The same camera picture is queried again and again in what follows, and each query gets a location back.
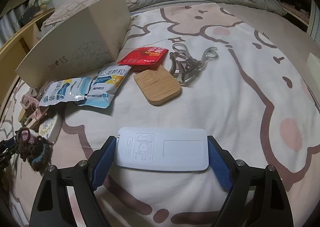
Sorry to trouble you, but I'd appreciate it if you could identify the red disposable glove packet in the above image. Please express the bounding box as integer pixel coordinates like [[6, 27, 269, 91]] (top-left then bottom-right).
[[118, 46, 168, 66]]

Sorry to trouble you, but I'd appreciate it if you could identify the cream shoe box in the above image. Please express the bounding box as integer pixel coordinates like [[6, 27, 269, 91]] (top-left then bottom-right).
[[16, 0, 131, 87]]

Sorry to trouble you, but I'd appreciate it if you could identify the white round-label tin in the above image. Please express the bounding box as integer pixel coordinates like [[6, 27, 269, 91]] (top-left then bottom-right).
[[39, 113, 62, 144]]

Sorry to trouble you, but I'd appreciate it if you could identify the cartoon bear blanket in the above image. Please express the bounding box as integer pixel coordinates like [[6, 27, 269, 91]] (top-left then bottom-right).
[[3, 4, 319, 226]]

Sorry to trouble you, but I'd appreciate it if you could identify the blue white granule sachet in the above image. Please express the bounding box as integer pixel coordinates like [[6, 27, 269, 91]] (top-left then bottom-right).
[[79, 65, 131, 108]]

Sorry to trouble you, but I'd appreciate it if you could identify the brown blue crochet pouch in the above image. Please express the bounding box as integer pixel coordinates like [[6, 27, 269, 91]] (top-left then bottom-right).
[[15, 127, 53, 172]]

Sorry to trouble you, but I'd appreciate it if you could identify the wooden bedside shelf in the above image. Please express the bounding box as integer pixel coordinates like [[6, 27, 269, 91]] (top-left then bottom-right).
[[0, 8, 54, 107]]

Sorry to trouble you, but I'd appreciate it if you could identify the grey curtain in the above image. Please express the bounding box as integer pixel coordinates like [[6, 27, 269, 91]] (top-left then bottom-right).
[[0, 3, 25, 47]]

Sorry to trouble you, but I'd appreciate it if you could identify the metal eyelash curler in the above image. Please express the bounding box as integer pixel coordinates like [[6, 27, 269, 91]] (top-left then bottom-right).
[[169, 43, 219, 85]]

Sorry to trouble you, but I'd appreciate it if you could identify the blue white torn sachet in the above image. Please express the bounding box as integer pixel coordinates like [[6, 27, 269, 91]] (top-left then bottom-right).
[[40, 77, 92, 107]]

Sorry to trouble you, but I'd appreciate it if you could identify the black bag on shelf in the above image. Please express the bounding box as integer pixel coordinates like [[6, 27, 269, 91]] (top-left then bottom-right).
[[21, 5, 43, 25]]

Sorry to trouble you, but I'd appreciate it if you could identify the square bamboo coaster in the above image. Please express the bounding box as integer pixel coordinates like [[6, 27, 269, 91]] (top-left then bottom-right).
[[133, 65, 181, 106]]

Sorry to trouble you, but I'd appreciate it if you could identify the white plastic case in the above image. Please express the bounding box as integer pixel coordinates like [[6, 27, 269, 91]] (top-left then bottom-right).
[[115, 127, 209, 172]]

